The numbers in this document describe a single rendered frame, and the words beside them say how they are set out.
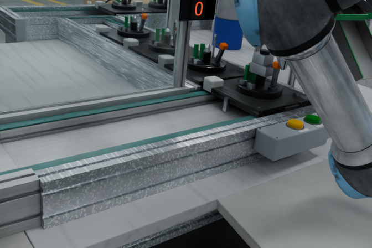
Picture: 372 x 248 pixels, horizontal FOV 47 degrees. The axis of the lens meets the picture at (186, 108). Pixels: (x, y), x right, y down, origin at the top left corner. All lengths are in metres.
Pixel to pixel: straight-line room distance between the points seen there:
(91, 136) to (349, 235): 0.61
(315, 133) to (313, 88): 0.40
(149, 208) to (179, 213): 0.06
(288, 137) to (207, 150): 0.20
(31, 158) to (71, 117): 0.17
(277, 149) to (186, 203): 0.27
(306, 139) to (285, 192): 0.17
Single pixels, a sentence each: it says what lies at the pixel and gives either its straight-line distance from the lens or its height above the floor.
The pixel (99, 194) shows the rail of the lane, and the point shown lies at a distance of 0.87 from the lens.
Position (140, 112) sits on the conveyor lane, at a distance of 1.18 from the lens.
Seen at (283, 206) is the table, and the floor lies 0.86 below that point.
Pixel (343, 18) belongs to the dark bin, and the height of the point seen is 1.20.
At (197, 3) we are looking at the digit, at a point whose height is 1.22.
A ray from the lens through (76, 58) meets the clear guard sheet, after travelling 1.11.
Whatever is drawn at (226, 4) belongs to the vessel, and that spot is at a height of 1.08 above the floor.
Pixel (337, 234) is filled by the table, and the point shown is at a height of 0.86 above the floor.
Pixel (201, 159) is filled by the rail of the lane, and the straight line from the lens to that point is 0.99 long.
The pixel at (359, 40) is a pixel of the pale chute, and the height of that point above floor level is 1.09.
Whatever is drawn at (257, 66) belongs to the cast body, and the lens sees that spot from 1.28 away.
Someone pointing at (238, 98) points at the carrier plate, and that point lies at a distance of 1.23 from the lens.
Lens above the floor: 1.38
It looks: 22 degrees down
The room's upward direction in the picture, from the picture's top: 6 degrees clockwise
